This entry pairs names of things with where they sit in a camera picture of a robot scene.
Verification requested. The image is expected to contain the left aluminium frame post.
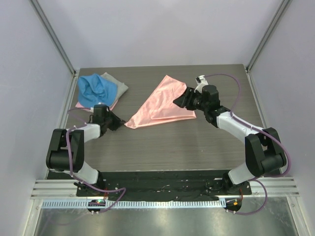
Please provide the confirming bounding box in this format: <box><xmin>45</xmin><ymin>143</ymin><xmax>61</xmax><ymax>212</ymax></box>
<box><xmin>29</xmin><ymin>0</ymin><xmax>76</xmax><ymax>76</ymax></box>

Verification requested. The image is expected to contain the aluminium front rail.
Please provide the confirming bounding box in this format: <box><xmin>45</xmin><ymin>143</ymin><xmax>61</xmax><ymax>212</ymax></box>
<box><xmin>31</xmin><ymin>177</ymin><xmax>300</xmax><ymax>199</ymax></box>

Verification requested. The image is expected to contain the right aluminium frame post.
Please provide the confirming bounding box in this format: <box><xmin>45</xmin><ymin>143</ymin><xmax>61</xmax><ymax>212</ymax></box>
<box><xmin>246</xmin><ymin>0</ymin><xmax>292</xmax><ymax>73</ymax></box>

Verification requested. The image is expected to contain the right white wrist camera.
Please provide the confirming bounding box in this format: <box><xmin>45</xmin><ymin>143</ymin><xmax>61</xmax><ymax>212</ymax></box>
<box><xmin>195</xmin><ymin>75</ymin><xmax>208</xmax><ymax>93</ymax></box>

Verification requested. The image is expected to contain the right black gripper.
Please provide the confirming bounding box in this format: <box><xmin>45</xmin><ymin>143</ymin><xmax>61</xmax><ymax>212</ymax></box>
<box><xmin>173</xmin><ymin>87</ymin><xmax>208</xmax><ymax>112</ymax></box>

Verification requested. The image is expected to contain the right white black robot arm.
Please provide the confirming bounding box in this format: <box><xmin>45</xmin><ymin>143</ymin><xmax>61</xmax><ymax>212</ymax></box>
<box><xmin>173</xmin><ymin>85</ymin><xmax>287</xmax><ymax>194</ymax></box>

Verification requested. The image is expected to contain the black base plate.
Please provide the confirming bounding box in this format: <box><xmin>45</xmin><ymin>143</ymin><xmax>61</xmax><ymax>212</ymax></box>
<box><xmin>92</xmin><ymin>170</ymin><xmax>252</xmax><ymax>201</ymax></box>

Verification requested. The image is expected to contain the blue cloth napkin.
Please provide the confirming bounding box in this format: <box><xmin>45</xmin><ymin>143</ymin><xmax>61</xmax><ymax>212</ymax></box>
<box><xmin>77</xmin><ymin>74</ymin><xmax>117</xmax><ymax>107</ymax></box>

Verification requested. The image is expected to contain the pink satin napkin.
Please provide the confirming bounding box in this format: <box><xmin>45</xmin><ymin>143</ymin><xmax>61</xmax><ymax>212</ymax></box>
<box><xmin>125</xmin><ymin>75</ymin><xmax>196</xmax><ymax>129</ymax></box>

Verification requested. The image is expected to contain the pink cloth under pile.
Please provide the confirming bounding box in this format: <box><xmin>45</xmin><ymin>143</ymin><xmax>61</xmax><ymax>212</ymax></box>
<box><xmin>75</xmin><ymin>101</ymin><xmax>118</xmax><ymax>113</ymax></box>

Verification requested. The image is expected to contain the white slotted cable duct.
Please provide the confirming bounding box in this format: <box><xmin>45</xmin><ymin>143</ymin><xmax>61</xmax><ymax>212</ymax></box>
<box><xmin>41</xmin><ymin>199</ymin><xmax>226</xmax><ymax>209</ymax></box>

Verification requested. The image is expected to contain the grey cloth napkin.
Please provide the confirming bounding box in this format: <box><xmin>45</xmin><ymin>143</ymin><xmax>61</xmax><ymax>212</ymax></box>
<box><xmin>102</xmin><ymin>72</ymin><xmax>128</xmax><ymax>107</ymax></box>

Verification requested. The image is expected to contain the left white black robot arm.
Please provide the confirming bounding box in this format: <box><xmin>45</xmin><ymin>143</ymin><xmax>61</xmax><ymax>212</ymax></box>
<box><xmin>46</xmin><ymin>104</ymin><xmax>125</xmax><ymax>196</ymax></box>

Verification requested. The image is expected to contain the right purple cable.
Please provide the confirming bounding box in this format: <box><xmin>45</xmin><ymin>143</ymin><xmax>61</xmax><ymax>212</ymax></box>
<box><xmin>204</xmin><ymin>73</ymin><xmax>293</xmax><ymax>216</ymax></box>

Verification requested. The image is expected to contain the aluminium frame post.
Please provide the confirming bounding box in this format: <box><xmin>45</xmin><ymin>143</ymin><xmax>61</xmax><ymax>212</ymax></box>
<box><xmin>29</xmin><ymin>0</ymin><xmax>76</xmax><ymax>76</ymax></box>
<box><xmin>246</xmin><ymin>0</ymin><xmax>292</xmax><ymax>73</ymax></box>

